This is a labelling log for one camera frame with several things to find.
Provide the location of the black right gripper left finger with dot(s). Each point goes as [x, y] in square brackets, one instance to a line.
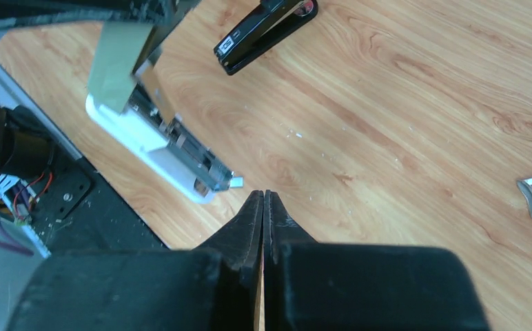
[215, 286]

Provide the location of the slotted grey cable duct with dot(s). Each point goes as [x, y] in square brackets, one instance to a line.
[7, 182]

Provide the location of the black stapler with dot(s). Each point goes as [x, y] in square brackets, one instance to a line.
[266, 25]

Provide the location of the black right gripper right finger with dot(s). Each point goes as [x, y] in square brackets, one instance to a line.
[310, 285]

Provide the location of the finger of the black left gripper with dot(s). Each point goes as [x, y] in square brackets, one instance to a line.
[28, 13]

